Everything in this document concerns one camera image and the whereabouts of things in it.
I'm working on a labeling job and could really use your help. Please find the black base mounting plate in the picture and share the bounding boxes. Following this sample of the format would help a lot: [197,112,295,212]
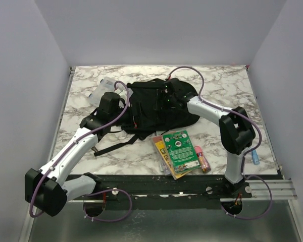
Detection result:
[95,175,251,210]

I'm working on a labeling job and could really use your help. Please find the clear plastic storage box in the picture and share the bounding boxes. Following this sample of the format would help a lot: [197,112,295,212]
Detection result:
[88,77,123,107]

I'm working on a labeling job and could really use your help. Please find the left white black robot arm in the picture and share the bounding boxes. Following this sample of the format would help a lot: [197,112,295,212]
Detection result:
[25,92,129,218]

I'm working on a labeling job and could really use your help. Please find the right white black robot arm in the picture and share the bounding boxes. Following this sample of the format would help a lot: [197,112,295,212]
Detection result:
[161,78,256,198]

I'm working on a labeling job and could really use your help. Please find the green cover book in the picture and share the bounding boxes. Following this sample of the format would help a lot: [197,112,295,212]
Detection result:
[162,130,200,174]

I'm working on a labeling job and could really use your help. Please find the yellow cover book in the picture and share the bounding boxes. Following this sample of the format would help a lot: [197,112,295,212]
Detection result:
[151,136,190,180]

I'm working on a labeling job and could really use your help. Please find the light blue small bottle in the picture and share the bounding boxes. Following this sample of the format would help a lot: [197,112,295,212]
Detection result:
[251,150,260,165]

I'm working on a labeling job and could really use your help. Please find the yellow handled pliers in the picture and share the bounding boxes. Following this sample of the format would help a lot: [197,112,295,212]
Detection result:
[92,146,98,155]

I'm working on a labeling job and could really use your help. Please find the aluminium extrusion rail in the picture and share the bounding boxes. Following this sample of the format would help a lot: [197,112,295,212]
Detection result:
[68,178,298,202]

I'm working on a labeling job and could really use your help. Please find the thin booklet under books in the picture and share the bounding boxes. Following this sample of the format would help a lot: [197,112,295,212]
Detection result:
[160,161,171,175]

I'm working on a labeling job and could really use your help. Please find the black student backpack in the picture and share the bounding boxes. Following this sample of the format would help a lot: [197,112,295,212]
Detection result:
[94,78,199,157]

